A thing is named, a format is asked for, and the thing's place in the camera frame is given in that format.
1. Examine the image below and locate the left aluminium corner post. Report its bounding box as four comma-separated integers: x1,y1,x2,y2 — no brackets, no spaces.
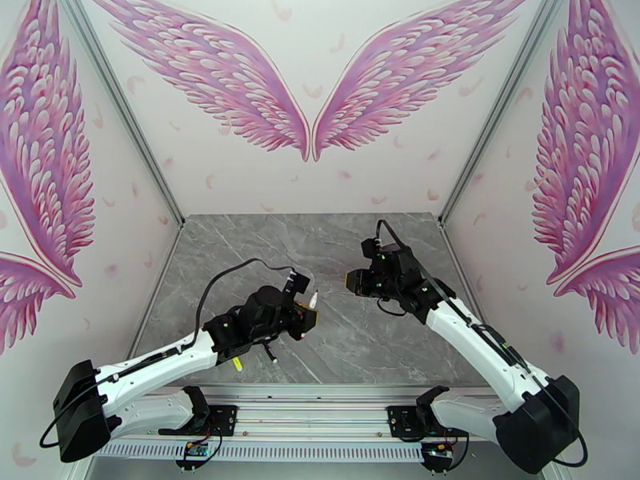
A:
54,0,187,229

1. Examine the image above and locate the white marker red tip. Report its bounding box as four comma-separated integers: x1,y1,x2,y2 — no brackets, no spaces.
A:
299,289,321,341

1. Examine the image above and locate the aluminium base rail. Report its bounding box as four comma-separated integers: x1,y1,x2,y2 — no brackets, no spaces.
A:
85,385,521,445

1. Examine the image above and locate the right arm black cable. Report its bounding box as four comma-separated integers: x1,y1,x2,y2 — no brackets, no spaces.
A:
375,219,590,469

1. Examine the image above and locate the small circuit board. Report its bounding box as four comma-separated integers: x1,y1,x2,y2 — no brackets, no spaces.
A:
174,441,214,467
419,441,458,467

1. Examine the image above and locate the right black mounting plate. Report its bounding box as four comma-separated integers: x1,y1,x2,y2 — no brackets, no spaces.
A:
387,404,469,441

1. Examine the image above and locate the black mounting plate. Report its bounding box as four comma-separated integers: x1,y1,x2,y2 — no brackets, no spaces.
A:
387,404,469,441
158,404,238,438

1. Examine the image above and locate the right small circuit board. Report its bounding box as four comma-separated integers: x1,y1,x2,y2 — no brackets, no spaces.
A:
419,441,458,467

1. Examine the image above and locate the aluminium side rail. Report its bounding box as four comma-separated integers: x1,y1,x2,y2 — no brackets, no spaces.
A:
438,224,481,314
123,226,185,361

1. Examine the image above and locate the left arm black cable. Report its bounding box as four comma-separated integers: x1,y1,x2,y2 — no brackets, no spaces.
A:
38,258,298,450

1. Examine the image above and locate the white perforated cable duct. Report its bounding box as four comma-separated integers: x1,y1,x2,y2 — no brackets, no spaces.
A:
94,441,426,463

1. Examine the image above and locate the left aluminium side rail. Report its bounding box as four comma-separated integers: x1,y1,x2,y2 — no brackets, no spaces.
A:
123,226,185,361

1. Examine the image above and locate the left small circuit board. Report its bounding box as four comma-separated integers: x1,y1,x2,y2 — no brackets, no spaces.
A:
174,441,214,467

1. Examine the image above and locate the right aluminium side rail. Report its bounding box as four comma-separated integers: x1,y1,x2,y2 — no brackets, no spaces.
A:
438,224,481,314

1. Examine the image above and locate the right aluminium corner post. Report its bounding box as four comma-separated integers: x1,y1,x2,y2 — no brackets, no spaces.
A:
438,0,574,229

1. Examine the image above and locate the aluminium corner post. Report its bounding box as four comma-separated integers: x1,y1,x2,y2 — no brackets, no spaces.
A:
438,0,574,229
54,0,187,229

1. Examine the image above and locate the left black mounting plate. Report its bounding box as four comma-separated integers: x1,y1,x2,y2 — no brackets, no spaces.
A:
158,404,238,438

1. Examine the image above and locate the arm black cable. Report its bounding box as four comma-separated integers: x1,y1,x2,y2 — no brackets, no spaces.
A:
38,258,298,450
375,219,590,469

